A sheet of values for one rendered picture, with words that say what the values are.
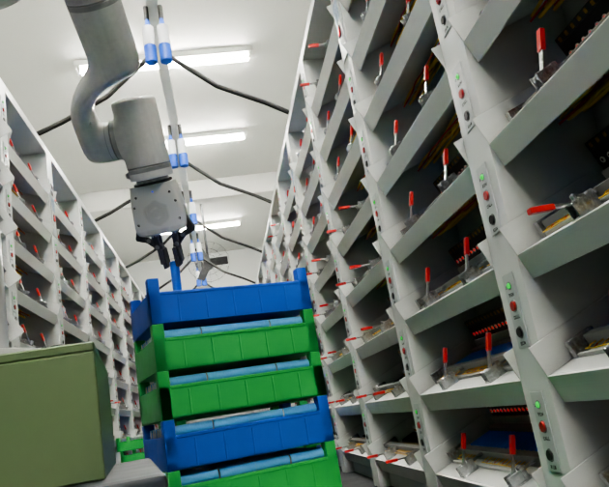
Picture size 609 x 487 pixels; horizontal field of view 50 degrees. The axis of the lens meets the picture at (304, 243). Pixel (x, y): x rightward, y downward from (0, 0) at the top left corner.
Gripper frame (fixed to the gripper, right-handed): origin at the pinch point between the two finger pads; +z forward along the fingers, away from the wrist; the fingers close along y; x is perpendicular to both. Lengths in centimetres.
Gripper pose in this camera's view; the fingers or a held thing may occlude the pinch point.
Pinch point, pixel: (171, 256)
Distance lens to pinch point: 134.7
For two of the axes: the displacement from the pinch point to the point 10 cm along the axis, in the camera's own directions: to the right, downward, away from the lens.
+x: 0.4, -2.0, 9.8
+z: 2.0, 9.6, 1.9
